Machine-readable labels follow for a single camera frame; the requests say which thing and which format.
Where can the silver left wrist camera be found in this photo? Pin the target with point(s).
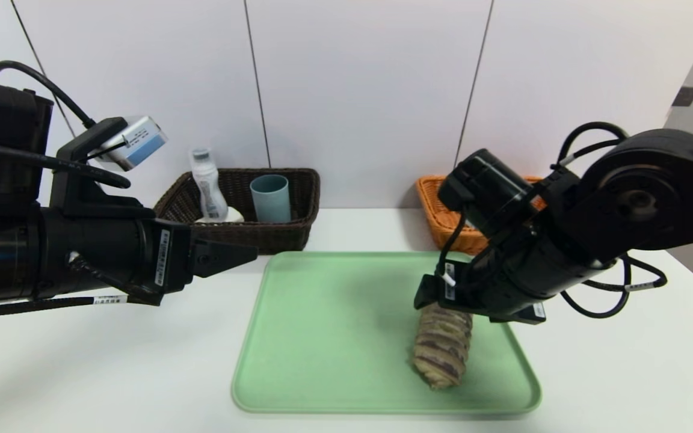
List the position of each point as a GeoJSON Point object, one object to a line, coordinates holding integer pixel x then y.
{"type": "Point", "coordinates": [136, 144]}

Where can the light green plastic tray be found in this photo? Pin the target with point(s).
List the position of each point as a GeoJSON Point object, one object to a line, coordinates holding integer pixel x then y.
{"type": "Point", "coordinates": [334, 337]}

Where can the blue-grey plastic cup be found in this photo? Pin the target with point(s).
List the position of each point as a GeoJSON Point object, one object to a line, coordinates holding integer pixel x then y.
{"type": "Point", "coordinates": [271, 201]}

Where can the white bottle with clear cap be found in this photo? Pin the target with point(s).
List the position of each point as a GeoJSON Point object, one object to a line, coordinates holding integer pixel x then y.
{"type": "Point", "coordinates": [209, 186]}

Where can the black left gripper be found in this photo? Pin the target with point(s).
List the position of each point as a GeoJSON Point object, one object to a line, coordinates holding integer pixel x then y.
{"type": "Point", "coordinates": [169, 258]}

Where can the white soap bar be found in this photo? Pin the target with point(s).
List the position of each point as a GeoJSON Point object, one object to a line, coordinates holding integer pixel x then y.
{"type": "Point", "coordinates": [235, 216]}

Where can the striped purple bread roll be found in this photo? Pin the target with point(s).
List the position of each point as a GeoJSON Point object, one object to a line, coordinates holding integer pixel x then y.
{"type": "Point", "coordinates": [440, 349]}

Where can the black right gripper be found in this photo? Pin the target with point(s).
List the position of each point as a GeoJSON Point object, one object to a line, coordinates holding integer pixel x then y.
{"type": "Point", "coordinates": [450, 293]}

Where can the orange wicker basket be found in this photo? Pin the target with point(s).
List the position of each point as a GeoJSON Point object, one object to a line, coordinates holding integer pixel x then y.
{"type": "Point", "coordinates": [443, 216]}

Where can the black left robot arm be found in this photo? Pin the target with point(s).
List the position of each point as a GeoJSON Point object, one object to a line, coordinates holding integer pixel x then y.
{"type": "Point", "coordinates": [21, 240]}

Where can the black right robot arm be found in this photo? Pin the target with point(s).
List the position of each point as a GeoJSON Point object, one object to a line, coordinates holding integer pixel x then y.
{"type": "Point", "coordinates": [623, 204]}

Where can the dark wall fixture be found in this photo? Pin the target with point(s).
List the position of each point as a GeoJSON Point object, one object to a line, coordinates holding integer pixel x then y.
{"type": "Point", "coordinates": [684, 96]}

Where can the dark brown wicker basket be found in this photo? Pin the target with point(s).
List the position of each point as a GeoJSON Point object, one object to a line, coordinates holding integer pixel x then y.
{"type": "Point", "coordinates": [280, 231]}

